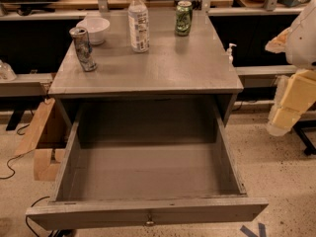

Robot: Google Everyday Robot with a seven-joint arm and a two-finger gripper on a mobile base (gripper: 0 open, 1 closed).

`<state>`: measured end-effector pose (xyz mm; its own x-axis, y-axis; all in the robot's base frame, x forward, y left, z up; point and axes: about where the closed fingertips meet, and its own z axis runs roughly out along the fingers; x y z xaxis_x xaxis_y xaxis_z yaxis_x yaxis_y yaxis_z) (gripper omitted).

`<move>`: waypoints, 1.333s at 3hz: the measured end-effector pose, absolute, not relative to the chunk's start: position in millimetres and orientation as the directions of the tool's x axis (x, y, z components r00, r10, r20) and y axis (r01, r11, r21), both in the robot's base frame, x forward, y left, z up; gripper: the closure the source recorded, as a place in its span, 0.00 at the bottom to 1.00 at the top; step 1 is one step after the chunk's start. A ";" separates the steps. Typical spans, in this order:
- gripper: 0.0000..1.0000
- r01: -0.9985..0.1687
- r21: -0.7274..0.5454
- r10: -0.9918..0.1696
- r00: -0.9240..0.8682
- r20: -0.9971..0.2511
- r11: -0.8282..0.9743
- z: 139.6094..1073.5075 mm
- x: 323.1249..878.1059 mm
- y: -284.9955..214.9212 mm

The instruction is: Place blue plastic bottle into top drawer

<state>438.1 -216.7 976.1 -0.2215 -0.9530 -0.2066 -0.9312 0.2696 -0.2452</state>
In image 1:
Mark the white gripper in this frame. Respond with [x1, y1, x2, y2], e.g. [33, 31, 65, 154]
[265, 4, 316, 136]

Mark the clear plastic water bottle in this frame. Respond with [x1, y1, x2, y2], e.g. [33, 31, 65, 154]
[128, 0, 149, 52]

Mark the white pump dispenser bottle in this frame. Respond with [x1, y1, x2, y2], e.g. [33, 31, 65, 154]
[226, 43, 237, 64]

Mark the open grey top drawer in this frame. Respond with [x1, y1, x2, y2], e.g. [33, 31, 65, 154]
[27, 96, 268, 230]

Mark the green soda can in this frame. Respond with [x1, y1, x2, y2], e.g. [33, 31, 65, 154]
[175, 0, 193, 37]

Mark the white bowl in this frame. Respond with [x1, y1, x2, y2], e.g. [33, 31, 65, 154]
[77, 17, 110, 44]

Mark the silver patterned tall can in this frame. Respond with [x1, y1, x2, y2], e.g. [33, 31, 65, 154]
[69, 27, 97, 72]

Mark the black floor cable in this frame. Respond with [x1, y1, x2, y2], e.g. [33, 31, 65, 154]
[0, 123, 34, 180]

